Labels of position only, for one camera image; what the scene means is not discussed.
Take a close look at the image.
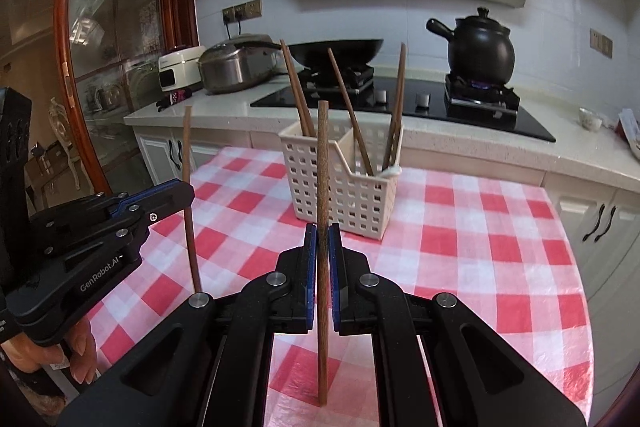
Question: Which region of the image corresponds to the black clay pot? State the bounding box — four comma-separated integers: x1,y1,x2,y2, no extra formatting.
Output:
426,7,516,85

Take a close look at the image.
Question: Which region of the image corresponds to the small white bowl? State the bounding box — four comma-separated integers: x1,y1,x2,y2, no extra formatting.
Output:
578,107,604,130

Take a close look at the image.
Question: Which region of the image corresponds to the black wok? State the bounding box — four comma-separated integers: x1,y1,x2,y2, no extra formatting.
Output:
239,36,385,70

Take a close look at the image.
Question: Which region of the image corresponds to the long brown chopstick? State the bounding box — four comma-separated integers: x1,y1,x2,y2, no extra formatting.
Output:
316,100,332,406
181,106,203,295

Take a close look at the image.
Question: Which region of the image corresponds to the white plastic perforated basket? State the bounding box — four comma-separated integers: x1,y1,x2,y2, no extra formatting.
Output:
278,122,405,240

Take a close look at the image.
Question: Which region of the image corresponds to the gold wall switch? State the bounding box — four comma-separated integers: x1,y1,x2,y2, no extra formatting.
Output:
589,28,614,58

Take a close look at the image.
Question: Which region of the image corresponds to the person's left hand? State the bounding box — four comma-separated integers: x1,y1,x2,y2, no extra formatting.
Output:
0,316,99,384

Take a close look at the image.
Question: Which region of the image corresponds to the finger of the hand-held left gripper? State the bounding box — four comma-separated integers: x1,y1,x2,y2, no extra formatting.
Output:
27,179,179,254
5,182,197,348

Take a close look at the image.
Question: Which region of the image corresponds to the set of wooden chopsticks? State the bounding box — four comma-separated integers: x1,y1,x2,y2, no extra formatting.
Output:
279,39,408,178

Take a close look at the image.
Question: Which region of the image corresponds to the red white package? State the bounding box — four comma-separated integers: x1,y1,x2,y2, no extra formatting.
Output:
618,109,640,142

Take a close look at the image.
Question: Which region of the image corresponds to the red white checkered tablecloth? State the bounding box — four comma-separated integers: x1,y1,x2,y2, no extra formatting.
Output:
87,146,596,427

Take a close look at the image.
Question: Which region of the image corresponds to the small white cooking appliance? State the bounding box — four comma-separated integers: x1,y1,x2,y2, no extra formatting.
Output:
158,45,207,92

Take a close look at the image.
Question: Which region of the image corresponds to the gold wall outlet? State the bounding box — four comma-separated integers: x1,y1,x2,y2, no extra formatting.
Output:
222,0,263,24

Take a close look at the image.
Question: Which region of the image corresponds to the silver rice cooker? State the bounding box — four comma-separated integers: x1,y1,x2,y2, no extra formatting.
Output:
197,34,283,95

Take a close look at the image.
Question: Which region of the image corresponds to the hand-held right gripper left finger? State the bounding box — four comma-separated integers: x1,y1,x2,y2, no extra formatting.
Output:
59,223,319,427

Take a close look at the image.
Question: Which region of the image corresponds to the small pink black object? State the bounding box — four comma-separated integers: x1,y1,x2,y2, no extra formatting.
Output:
157,89,193,110

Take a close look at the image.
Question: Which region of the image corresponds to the wooden framed glass door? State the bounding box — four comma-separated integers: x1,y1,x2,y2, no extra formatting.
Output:
0,0,197,212

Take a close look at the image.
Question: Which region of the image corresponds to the black glass gas stove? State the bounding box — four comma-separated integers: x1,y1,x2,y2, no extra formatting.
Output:
250,66,557,144

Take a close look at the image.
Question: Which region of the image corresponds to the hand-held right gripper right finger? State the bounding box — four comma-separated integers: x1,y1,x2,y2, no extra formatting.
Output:
327,222,587,427

